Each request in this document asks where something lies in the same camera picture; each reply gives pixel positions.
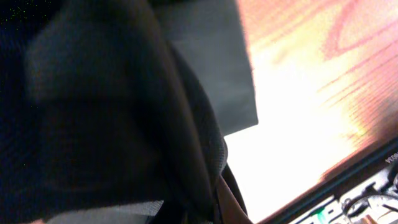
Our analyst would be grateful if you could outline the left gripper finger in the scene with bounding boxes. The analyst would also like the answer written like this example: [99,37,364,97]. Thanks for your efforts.
[216,165,252,224]

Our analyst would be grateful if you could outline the black long pants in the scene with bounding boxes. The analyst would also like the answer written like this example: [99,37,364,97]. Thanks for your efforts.
[0,0,259,224]

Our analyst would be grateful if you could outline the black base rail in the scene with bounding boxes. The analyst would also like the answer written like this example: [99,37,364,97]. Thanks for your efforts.
[259,138,397,224]

